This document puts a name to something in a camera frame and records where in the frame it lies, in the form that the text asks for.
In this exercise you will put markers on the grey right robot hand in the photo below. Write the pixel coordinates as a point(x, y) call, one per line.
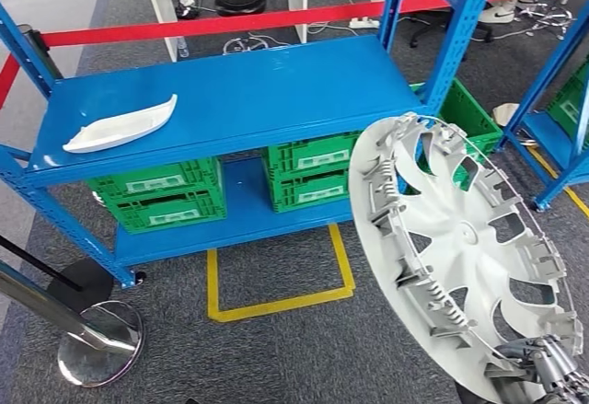
point(552, 364)

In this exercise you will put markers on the grey plastic wheel hubcap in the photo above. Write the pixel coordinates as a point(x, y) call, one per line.
point(460, 236)

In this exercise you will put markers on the blue steel shelf rack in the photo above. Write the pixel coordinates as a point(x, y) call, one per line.
point(230, 96)
point(545, 136)

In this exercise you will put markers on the white curved plastic part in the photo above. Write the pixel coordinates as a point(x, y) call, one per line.
point(119, 128)

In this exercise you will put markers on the beige paper bag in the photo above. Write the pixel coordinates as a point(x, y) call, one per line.
point(506, 115)

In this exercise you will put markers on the green plastic crate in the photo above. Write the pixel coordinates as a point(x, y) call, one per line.
point(202, 172)
point(285, 157)
point(469, 115)
point(207, 212)
point(568, 99)
point(281, 197)

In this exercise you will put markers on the person's foot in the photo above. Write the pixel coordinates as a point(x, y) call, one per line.
point(497, 12)

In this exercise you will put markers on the white power strip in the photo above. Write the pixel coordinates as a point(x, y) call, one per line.
point(363, 22)

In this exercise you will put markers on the red barrier belt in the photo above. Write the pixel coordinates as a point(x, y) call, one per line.
point(230, 23)

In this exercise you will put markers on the black round disc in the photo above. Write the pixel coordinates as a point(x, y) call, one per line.
point(240, 1)

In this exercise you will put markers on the clear water bottle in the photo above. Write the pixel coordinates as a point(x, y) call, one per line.
point(183, 49)

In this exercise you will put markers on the chrome stanchion with round base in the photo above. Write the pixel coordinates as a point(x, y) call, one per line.
point(101, 352)

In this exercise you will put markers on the black belt post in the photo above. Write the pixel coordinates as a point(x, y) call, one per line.
point(46, 54)

